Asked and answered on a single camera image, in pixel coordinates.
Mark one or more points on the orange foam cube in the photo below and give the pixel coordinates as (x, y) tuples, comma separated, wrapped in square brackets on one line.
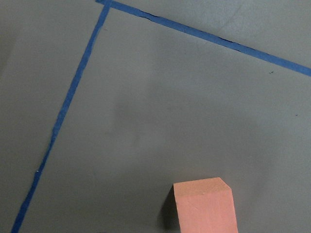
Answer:
[(205, 206)]

